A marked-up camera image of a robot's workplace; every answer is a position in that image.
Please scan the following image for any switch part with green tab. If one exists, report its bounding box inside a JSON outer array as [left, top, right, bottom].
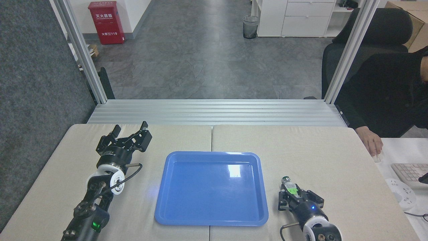
[[281, 176, 299, 196]]

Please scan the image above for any blue plastic tray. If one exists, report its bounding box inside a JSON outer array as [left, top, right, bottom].
[[154, 151, 269, 226]]

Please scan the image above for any red fire extinguisher box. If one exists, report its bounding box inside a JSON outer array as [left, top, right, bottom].
[[88, 1, 126, 45]]

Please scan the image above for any white keyboard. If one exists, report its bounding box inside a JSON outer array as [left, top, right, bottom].
[[391, 163, 428, 190]]

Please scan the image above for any thin black desk cable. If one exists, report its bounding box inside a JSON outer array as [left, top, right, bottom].
[[404, 212, 428, 222]]

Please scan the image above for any person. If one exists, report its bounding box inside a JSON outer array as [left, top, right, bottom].
[[335, 46, 428, 138]]

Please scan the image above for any brown cardboard box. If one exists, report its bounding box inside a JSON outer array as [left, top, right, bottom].
[[385, 1, 428, 53]]

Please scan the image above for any black partition foot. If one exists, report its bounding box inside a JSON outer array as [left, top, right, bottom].
[[86, 67, 116, 101]]

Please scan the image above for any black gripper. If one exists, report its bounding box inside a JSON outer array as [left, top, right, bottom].
[[97, 121, 153, 167], [278, 187, 329, 229]]

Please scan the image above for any white drawer cabinet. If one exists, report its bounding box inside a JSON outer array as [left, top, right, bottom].
[[256, 0, 337, 37]]

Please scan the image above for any black office chair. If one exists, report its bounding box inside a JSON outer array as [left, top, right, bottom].
[[321, 7, 414, 99]]

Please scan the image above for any silver aluminium rail platform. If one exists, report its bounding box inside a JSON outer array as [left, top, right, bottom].
[[87, 99, 347, 127]]

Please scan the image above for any silver aluminium post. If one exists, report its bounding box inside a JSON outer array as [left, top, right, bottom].
[[50, 0, 108, 104], [323, 0, 380, 104]]

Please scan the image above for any white round power socket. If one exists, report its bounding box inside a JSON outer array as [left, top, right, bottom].
[[385, 178, 418, 211]]

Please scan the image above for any grey mesh waste bin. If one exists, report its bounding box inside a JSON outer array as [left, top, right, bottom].
[[243, 15, 260, 39]]

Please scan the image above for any person's hand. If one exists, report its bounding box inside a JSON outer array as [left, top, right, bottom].
[[355, 126, 384, 157]]

